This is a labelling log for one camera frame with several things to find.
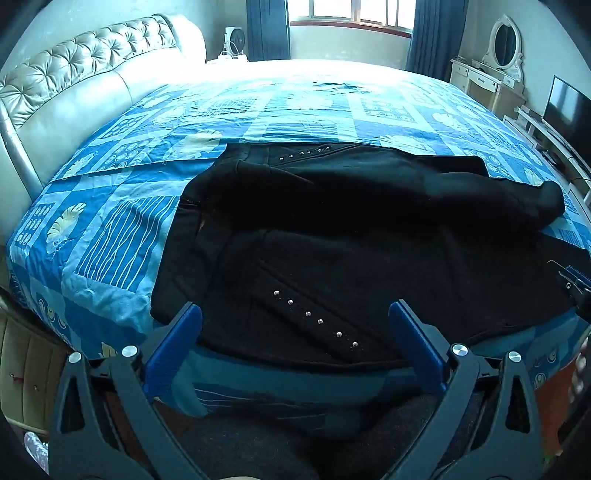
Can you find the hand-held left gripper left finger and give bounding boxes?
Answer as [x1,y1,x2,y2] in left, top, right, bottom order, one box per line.
[48,302,208,480]

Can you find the black flat television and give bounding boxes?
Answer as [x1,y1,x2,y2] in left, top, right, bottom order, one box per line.
[542,76,591,153]

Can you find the white oval vanity mirror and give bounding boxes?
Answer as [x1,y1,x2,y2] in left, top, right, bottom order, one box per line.
[482,14,526,83]

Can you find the beige bedside cabinet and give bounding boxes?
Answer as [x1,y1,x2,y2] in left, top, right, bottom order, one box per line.
[0,295,70,435]

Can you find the white standing fan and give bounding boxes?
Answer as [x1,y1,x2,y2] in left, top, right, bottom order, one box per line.
[224,25,252,61]

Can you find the blue curtain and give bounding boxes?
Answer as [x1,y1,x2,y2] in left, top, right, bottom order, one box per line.
[405,0,469,84]
[246,0,291,62]

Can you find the black studded pants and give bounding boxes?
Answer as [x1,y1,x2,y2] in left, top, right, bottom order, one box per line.
[150,142,591,370]

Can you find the blue patterned bed sheet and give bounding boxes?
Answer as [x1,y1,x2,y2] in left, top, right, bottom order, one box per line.
[4,60,591,416]

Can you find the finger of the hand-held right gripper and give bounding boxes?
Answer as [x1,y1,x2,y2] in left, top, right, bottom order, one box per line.
[546,260,591,324]

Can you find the white television stand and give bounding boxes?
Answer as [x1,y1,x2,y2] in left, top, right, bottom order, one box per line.
[503,106,591,204]

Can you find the red framed window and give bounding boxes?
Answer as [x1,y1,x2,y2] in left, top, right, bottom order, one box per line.
[288,0,419,26]

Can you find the cream dressing table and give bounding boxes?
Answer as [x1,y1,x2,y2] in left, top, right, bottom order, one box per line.
[450,58,527,116]

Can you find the beige tufted leather headboard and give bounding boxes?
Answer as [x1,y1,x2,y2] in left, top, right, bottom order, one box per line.
[0,14,207,232]

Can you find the person's dark clothed legs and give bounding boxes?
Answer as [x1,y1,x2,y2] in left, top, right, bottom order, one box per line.
[180,392,485,480]

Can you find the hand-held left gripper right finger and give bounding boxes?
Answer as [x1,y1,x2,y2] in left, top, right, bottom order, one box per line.
[383,300,546,480]

